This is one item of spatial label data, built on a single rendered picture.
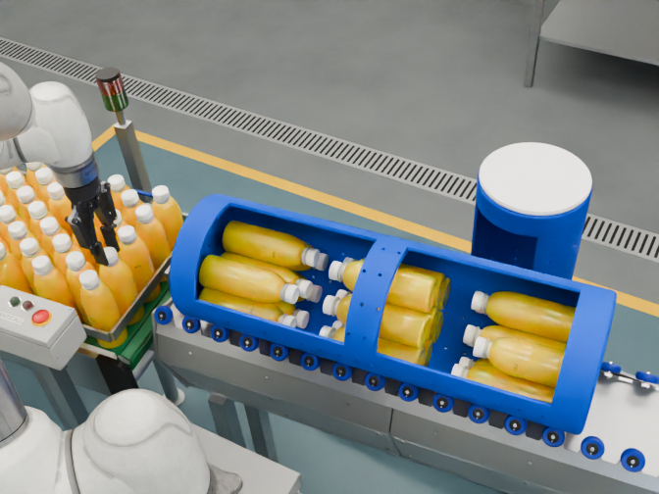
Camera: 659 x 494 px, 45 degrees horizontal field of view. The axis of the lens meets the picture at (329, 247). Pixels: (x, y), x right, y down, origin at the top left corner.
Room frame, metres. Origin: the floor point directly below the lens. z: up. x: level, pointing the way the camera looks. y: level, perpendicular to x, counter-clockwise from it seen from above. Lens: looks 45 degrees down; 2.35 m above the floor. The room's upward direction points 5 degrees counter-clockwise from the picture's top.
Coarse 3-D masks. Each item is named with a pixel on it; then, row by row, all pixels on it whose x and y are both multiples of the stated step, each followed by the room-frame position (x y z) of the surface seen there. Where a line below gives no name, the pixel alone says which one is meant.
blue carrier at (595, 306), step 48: (192, 240) 1.19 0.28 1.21; (336, 240) 1.27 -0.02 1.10; (384, 240) 1.13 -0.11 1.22; (192, 288) 1.12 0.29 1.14; (336, 288) 1.22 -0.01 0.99; (384, 288) 1.01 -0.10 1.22; (480, 288) 1.12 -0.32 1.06; (528, 288) 1.07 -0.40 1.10; (576, 288) 0.96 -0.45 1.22; (288, 336) 1.02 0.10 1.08; (576, 336) 0.85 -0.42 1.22; (432, 384) 0.88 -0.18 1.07; (480, 384) 0.84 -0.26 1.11; (576, 384) 0.79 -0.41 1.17; (576, 432) 0.76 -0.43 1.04
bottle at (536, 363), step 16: (496, 352) 0.90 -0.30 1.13; (512, 352) 0.89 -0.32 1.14; (528, 352) 0.88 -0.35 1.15; (544, 352) 0.88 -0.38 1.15; (560, 352) 0.87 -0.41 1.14; (496, 368) 0.88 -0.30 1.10; (512, 368) 0.87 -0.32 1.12; (528, 368) 0.86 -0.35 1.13; (544, 368) 0.85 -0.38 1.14; (560, 368) 0.84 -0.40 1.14; (544, 384) 0.84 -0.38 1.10
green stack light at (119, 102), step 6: (102, 96) 1.77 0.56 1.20; (108, 96) 1.76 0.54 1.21; (114, 96) 1.76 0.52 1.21; (120, 96) 1.77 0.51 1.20; (126, 96) 1.79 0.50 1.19; (108, 102) 1.77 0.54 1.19; (114, 102) 1.76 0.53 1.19; (120, 102) 1.77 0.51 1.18; (126, 102) 1.78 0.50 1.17; (108, 108) 1.77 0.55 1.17; (114, 108) 1.76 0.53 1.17; (120, 108) 1.77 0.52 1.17
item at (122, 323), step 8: (168, 256) 1.39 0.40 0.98; (168, 264) 1.37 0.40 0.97; (160, 272) 1.34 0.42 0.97; (152, 280) 1.31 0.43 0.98; (160, 280) 1.33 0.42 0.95; (144, 288) 1.29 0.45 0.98; (152, 288) 1.30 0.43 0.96; (144, 296) 1.27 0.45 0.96; (136, 304) 1.24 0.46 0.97; (128, 312) 1.22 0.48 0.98; (136, 312) 1.24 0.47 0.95; (120, 320) 1.19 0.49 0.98; (128, 320) 1.21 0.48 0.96; (112, 328) 1.17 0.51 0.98; (120, 328) 1.18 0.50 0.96; (112, 336) 1.16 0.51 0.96
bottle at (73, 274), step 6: (84, 264) 1.27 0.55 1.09; (90, 264) 1.29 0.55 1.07; (72, 270) 1.25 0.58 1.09; (78, 270) 1.25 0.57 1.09; (84, 270) 1.26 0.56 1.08; (72, 276) 1.25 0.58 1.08; (78, 276) 1.25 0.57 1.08; (72, 282) 1.24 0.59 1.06; (78, 282) 1.24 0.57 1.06; (72, 288) 1.24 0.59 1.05; (78, 288) 1.24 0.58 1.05; (72, 294) 1.25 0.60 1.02; (78, 294) 1.24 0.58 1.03; (78, 300) 1.24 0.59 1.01; (78, 306) 1.24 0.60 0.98; (84, 318) 1.24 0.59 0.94
